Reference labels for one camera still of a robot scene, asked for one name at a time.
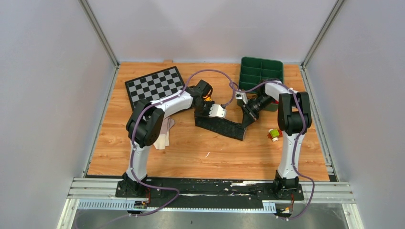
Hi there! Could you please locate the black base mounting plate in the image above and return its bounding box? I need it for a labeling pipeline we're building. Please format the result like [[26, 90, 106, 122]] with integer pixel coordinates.
[[115, 176, 304, 201]]

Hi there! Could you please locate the right aluminium corner post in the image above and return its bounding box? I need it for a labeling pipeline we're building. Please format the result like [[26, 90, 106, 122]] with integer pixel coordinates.
[[301, 0, 346, 68]]

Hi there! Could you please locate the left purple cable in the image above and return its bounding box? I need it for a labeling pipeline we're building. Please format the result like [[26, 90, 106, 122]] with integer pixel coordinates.
[[104, 69, 238, 222]]

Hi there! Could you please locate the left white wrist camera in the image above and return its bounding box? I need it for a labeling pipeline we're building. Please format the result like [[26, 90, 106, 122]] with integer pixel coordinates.
[[208, 104, 227, 118]]

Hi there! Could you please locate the purple cable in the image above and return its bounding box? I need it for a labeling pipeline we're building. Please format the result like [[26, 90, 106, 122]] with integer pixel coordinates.
[[229, 81, 316, 221], [104, 69, 238, 222]]

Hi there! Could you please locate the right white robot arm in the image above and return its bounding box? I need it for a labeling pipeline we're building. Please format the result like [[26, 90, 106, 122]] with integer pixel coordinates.
[[241, 80, 312, 199]]

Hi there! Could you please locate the red green toy car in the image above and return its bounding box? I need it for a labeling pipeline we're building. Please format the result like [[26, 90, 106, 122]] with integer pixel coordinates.
[[267, 129, 283, 142]]

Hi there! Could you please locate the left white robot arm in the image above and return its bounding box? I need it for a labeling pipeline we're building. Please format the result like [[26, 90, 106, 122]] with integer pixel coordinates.
[[116, 80, 213, 197]]

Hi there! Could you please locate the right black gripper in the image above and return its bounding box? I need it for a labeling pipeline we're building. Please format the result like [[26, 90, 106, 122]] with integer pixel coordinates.
[[241, 94, 275, 129]]

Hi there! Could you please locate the left aluminium corner post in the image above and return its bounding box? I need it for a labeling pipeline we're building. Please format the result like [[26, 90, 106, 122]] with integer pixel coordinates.
[[78, 0, 119, 68]]

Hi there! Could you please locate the black white chessboard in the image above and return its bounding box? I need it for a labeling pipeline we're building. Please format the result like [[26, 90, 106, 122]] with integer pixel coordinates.
[[125, 66, 185, 110]]

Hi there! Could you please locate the green compartment tray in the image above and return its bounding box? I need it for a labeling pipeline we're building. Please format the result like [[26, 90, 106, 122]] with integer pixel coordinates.
[[238, 56, 285, 112]]

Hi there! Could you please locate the pink underwear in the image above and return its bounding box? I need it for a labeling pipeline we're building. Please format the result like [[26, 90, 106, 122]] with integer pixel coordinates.
[[153, 117, 175, 150]]

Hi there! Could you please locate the aluminium corner post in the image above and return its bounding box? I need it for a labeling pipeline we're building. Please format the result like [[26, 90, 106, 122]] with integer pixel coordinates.
[[78, 0, 119, 68], [301, 0, 346, 68]]

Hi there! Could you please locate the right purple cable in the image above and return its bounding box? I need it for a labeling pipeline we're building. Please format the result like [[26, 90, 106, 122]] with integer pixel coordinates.
[[229, 81, 316, 221]]

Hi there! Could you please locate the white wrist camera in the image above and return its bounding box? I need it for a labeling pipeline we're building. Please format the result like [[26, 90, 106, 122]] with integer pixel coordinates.
[[235, 92, 248, 106], [208, 104, 227, 118]]

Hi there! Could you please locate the black pinstriped underwear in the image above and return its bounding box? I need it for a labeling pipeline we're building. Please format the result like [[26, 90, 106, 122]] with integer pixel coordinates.
[[194, 114, 245, 141]]

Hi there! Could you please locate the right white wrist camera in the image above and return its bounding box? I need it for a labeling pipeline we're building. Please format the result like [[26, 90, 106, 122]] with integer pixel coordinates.
[[235, 92, 248, 106]]

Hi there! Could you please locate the aluminium front rail frame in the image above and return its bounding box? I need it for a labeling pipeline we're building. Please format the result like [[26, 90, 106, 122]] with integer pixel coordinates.
[[57, 178, 363, 229]]

